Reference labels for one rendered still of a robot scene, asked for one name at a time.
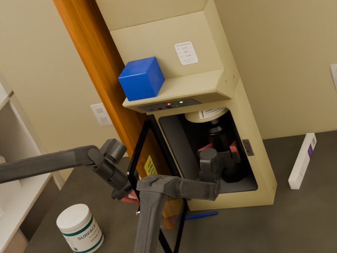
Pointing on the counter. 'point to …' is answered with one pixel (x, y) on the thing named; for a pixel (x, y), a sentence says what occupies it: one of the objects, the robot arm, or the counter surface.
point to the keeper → (247, 147)
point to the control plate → (170, 105)
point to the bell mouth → (205, 115)
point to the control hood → (188, 90)
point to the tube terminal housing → (198, 20)
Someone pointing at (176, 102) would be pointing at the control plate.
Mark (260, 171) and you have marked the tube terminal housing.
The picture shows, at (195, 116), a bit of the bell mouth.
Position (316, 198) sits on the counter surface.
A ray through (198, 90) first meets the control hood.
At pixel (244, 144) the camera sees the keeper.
